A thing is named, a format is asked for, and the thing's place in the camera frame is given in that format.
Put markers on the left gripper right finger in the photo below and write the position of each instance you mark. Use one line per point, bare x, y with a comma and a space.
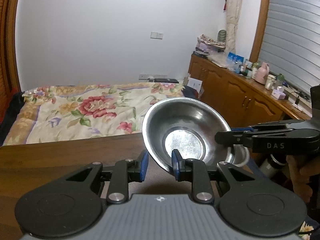
200, 175

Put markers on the pink kettle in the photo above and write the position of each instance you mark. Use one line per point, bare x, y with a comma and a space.
262, 73

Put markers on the pink tissue box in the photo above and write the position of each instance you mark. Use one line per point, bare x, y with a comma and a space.
278, 93

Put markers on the floral bed quilt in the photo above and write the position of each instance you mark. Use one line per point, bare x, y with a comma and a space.
62, 113

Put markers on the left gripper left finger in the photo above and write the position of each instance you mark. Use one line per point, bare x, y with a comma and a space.
95, 175

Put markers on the blue picture box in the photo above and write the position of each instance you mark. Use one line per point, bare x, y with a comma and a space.
234, 61

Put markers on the cream patterned curtain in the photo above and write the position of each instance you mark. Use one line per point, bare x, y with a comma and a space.
233, 9

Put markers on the white paper bag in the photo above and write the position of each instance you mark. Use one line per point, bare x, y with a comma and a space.
192, 83

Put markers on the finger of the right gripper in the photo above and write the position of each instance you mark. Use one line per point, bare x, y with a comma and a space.
232, 137

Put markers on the white wall switch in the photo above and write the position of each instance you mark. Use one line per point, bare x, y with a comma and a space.
156, 35

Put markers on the small steel bowl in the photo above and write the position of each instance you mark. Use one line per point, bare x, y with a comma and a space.
189, 126

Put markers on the brown louvered wardrobe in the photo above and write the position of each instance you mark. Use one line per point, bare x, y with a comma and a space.
9, 75

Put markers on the folded clothes stack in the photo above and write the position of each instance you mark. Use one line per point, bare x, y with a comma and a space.
206, 45

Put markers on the grey window blind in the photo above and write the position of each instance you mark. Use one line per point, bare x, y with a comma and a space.
291, 41

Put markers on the wooden sideboard cabinet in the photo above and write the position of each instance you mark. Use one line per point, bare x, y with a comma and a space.
241, 102

